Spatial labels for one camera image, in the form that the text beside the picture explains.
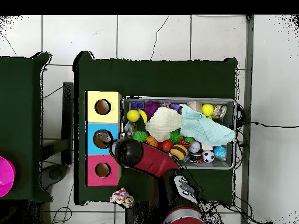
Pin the crushed bottle with blue label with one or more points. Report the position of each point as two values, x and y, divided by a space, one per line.
129 128

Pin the colourful packet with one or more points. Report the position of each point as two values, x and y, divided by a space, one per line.
121 197

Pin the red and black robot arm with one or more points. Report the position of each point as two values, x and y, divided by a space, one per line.
154 161

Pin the wooden box with three holes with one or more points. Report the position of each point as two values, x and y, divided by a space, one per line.
112 116

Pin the cream white cloth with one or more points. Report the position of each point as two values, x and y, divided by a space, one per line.
163 123

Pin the large green spiky ball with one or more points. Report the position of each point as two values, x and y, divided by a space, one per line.
140 136

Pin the purple rubber toy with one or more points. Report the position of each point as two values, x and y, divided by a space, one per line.
151 106

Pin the toy burger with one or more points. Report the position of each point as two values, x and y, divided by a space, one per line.
178 151

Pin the dark green tablecloth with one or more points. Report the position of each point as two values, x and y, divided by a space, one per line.
151 77
21 105

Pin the mint green cloth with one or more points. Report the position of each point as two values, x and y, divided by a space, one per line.
205 128

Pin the black and white football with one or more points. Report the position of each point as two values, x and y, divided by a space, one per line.
208 156

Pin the blue globe ball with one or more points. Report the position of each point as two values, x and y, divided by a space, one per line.
220 152

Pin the black upright panel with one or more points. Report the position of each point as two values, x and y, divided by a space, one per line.
67 116

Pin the grey metal bar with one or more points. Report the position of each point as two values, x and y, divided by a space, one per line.
247 70

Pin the magenta plastic bowl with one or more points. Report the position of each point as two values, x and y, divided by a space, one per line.
5 175

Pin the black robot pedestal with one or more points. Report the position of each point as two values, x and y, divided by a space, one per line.
137 214

